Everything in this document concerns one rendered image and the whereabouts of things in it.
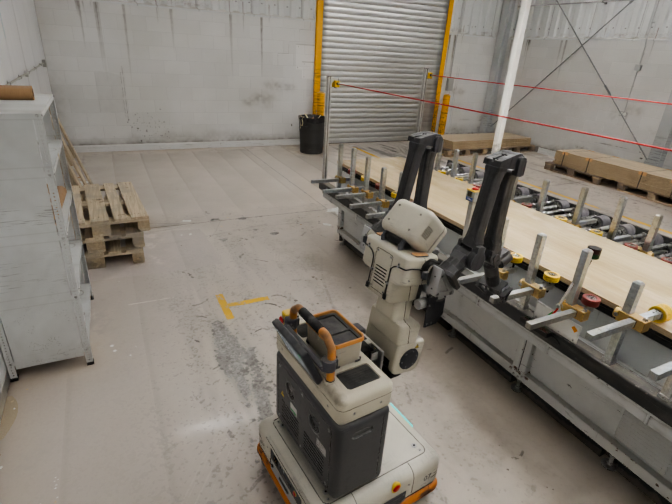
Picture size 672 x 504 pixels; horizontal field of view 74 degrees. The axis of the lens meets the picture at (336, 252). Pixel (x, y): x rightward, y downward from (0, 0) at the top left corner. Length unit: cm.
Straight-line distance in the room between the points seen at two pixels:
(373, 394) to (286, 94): 846
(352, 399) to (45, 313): 204
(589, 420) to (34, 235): 318
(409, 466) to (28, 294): 225
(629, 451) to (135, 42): 861
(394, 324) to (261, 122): 804
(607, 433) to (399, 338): 140
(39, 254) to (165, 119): 653
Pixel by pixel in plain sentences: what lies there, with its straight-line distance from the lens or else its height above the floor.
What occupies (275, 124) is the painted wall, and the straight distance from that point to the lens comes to 971.
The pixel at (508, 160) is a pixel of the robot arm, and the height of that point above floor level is 161.
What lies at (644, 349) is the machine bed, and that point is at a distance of 256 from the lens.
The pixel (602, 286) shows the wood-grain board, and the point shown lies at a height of 90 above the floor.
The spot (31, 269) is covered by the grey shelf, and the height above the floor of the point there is 72.
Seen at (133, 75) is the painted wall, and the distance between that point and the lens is 909.
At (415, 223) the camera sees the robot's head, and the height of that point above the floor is 134.
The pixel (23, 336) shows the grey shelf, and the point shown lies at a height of 30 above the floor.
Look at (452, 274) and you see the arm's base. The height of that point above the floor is 122.
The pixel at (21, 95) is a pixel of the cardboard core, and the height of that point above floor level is 158.
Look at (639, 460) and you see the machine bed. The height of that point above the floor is 17.
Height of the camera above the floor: 192
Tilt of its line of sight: 25 degrees down
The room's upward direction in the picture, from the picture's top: 4 degrees clockwise
